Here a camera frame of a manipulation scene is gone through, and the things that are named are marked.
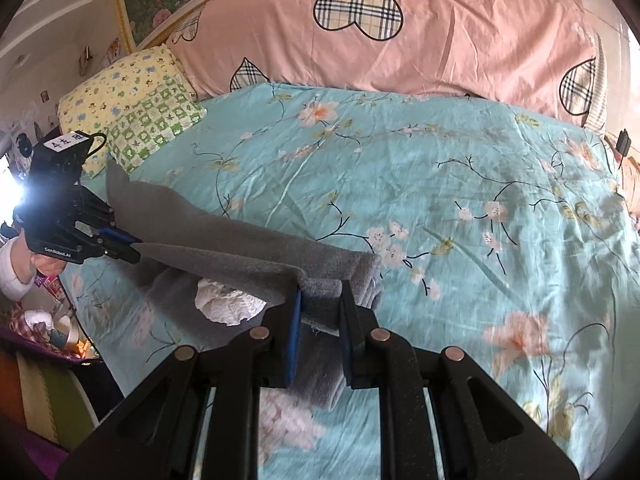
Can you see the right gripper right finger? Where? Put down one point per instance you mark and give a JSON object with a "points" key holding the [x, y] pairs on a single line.
{"points": [[441, 415]]}

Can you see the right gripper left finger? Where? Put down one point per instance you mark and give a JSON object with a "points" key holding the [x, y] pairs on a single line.
{"points": [[196, 409]]}

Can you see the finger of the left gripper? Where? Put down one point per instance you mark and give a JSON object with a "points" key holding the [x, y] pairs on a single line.
{"points": [[119, 244], [93, 211]]}

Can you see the grey fleece pants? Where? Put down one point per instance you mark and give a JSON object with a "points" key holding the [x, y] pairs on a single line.
{"points": [[180, 244]]}

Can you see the left hand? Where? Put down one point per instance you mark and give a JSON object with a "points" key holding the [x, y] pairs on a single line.
{"points": [[19, 267]]}

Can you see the yellow cartoon pillow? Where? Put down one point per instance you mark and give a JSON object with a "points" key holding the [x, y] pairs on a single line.
{"points": [[103, 98]]}

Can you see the green white checkered pillow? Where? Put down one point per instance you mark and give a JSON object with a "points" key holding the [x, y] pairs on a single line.
{"points": [[151, 124]]}

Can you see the white scrunchie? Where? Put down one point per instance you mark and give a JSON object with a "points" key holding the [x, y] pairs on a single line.
{"points": [[225, 305]]}

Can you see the teal floral bedsheet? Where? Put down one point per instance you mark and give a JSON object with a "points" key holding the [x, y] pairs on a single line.
{"points": [[498, 230]]}

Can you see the small black device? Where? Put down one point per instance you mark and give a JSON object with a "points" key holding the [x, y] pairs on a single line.
{"points": [[623, 143]]}

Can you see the pink heart-pattern duvet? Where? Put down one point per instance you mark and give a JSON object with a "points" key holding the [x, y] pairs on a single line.
{"points": [[541, 55]]}

